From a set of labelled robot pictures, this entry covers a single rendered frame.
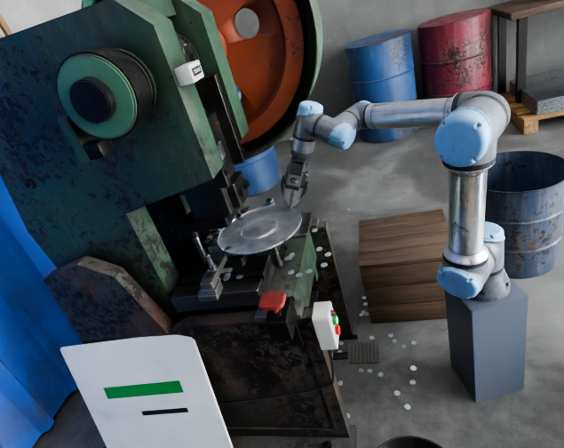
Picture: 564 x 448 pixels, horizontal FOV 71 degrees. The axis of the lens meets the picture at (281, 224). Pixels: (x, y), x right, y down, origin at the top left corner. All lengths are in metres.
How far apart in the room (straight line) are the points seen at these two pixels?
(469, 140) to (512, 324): 0.72
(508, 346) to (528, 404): 0.26
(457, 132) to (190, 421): 1.26
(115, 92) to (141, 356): 0.89
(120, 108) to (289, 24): 0.70
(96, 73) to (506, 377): 1.54
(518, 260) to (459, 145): 1.22
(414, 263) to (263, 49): 1.03
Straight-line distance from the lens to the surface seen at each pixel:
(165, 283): 1.34
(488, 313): 1.40
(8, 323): 2.15
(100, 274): 1.31
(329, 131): 1.19
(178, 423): 1.61
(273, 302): 1.03
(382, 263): 1.74
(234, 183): 1.21
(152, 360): 1.46
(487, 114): 0.99
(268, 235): 1.26
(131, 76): 0.92
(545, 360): 1.86
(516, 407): 1.72
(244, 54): 1.51
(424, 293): 1.86
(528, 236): 2.04
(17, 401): 2.19
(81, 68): 0.95
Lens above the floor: 1.40
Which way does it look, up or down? 29 degrees down
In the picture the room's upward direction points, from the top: 17 degrees counter-clockwise
